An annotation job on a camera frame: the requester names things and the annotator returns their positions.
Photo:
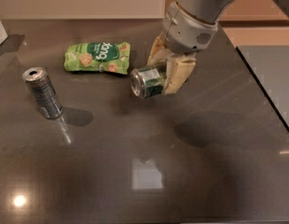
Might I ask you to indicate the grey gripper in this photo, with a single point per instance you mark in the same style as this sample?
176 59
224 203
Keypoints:
185 32

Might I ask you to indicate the green soda can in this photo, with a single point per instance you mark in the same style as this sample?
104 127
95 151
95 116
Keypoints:
148 81

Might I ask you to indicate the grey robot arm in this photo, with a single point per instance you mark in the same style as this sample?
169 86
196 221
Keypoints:
208 11

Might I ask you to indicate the dark grey upright can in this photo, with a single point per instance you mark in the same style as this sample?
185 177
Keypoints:
38 82

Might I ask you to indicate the green snack bag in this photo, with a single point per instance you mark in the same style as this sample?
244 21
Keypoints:
98 57

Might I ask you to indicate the grey side table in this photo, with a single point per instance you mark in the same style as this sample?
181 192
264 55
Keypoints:
269 66

